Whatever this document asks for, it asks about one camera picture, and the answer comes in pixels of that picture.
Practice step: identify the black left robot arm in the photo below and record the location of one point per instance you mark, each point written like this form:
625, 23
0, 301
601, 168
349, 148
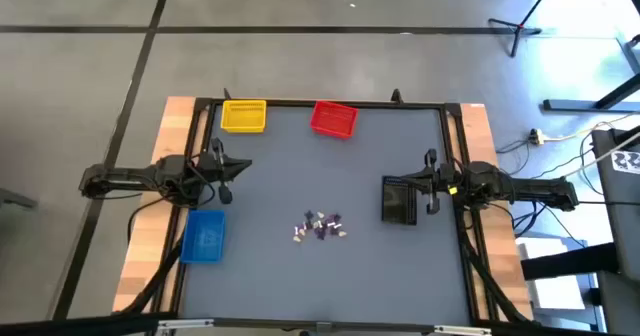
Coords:
125, 176

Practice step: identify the white box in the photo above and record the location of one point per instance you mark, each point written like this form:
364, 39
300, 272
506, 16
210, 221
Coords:
550, 296

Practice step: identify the black desk leg base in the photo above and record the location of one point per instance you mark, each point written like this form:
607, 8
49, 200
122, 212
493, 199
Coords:
575, 106

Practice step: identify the grey equipment cart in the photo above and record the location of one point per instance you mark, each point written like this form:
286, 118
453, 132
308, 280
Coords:
620, 216

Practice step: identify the silver frame bracket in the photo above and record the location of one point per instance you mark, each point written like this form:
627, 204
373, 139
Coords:
185, 323
462, 330

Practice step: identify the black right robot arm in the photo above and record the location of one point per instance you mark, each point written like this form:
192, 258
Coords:
525, 191

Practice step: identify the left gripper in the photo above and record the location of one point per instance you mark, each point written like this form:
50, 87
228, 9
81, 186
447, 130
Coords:
220, 168

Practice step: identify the grey desk leg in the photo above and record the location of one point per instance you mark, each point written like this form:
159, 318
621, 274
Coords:
631, 56

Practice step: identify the white power strip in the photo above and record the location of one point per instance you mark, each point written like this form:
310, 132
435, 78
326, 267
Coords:
537, 137

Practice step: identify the blue plastic basket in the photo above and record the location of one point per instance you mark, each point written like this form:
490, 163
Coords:
202, 236

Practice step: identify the black beam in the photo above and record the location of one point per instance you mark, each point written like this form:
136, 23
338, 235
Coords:
570, 262

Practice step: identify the grey chair base leg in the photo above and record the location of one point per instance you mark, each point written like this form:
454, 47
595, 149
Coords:
15, 197

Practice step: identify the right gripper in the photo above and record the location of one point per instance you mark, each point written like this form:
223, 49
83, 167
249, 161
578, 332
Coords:
433, 178

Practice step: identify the white number label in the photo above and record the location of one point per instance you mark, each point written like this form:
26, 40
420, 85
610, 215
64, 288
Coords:
627, 162

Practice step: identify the black plastic basket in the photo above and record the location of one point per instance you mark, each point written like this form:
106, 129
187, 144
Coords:
397, 206

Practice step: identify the black frame bracket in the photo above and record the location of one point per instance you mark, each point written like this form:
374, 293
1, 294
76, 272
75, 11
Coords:
396, 96
227, 94

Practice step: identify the yellow plastic basket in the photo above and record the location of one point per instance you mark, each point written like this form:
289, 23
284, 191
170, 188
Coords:
243, 116

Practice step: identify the black tripod stand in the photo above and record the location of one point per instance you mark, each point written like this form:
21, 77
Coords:
515, 26

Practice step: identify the red plastic basket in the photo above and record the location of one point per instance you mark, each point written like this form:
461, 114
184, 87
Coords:
334, 119

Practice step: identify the black aluminium table frame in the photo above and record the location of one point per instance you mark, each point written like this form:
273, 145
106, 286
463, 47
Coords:
290, 103

